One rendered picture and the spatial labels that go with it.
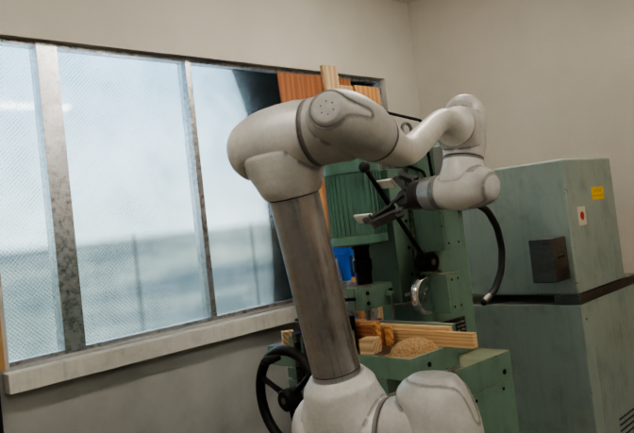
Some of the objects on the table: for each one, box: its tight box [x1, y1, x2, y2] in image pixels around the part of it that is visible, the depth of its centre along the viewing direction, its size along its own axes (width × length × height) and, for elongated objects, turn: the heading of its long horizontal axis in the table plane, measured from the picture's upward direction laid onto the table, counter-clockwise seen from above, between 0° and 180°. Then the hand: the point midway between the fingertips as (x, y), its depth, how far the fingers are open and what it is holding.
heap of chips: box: [385, 337, 441, 358], centre depth 186 cm, size 9×14×4 cm
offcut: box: [359, 336, 382, 355], centre depth 191 cm, size 4×4×4 cm
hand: (369, 201), depth 195 cm, fingers open, 13 cm apart
